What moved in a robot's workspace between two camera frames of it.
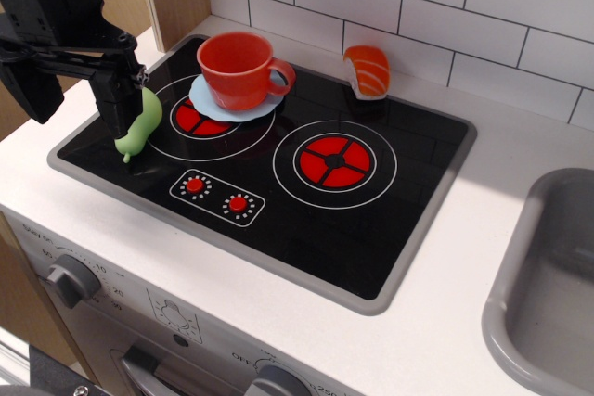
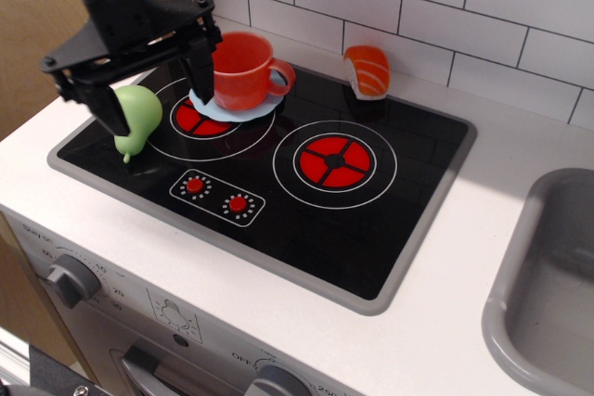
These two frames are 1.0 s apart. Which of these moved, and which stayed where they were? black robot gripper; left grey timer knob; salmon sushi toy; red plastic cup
Moved: black robot gripper
Stayed: left grey timer knob; red plastic cup; salmon sushi toy
